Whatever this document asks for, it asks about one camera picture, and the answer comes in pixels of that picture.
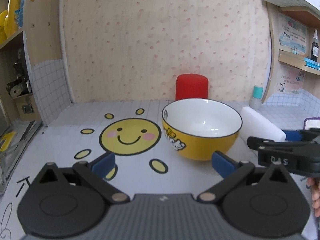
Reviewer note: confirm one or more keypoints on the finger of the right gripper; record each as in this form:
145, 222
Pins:
293, 135
256, 143

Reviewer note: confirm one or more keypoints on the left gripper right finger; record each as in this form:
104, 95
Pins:
233, 174

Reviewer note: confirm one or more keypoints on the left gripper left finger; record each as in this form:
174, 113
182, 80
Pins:
94, 174

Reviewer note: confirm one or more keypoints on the yellow white ceramic bowl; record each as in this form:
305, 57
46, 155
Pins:
196, 128

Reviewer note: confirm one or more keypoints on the person's hand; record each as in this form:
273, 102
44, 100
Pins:
313, 185

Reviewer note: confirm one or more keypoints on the purple edged white cloth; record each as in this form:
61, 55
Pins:
313, 122

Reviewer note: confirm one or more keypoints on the teal capped small bottle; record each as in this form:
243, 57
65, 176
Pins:
256, 99

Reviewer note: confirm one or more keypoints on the wooden right shelf unit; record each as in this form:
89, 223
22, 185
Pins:
306, 17

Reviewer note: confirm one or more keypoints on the wooden shelf unit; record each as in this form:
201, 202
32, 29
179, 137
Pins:
37, 45
306, 17

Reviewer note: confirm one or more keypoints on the silver binder clip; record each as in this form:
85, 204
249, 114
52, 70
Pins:
294, 50

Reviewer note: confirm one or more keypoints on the dark dropper bottle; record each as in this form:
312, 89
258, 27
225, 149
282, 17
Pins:
315, 47

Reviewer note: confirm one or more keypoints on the red cylindrical speaker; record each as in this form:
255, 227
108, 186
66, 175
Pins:
191, 86

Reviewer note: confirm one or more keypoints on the cardboard box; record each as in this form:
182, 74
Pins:
27, 108

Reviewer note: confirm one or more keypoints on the cartoon poster sheet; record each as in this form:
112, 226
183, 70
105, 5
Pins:
292, 33

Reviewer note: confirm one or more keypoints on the wooden left shelf unit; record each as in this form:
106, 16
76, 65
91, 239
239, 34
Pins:
37, 45

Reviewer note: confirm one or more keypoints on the yellow duck toy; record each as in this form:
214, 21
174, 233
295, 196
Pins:
10, 19

